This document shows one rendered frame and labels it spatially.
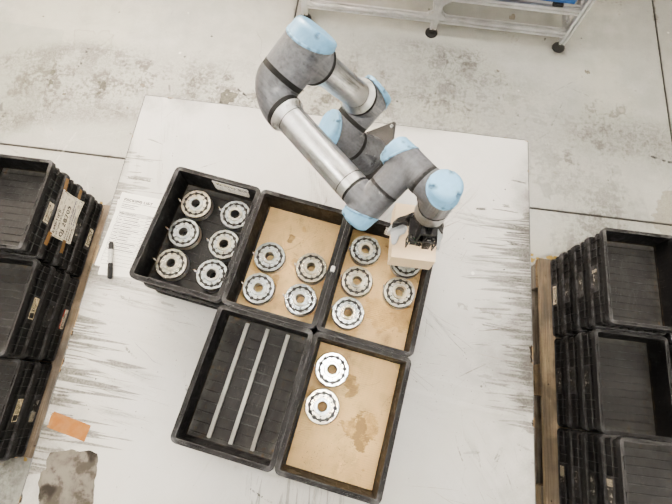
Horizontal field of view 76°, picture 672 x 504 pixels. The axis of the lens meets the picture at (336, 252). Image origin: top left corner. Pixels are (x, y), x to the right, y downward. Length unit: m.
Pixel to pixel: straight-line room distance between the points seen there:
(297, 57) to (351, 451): 1.09
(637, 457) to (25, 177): 2.73
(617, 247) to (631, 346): 0.43
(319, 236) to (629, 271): 1.36
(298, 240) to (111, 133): 1.72
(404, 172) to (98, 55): 2.64
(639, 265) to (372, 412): 1.37
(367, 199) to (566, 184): 2.03
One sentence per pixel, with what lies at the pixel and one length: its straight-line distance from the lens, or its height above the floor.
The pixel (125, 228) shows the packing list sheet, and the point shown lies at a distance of 1.80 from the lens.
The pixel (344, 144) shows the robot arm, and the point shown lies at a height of 0.97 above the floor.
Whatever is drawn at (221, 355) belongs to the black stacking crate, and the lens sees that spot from 1.44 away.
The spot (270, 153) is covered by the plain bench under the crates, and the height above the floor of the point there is 0.70.
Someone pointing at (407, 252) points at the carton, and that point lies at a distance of 1.19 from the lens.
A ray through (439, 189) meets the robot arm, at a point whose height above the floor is 1.45.
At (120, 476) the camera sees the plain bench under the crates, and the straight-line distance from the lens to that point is 1.68.
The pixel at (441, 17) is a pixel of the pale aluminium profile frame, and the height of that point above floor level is 0.15.
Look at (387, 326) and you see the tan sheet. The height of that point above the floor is 0.83.
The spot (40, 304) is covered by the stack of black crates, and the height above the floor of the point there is 0.37.
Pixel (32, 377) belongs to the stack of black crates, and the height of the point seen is 0.27.
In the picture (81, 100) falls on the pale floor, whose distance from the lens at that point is 3.15.
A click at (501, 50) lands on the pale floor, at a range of 3.27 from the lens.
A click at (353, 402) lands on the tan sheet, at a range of 1.40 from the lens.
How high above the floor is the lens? 2.23
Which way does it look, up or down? 72 degrees down
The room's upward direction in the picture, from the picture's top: 5 degrees clockwise
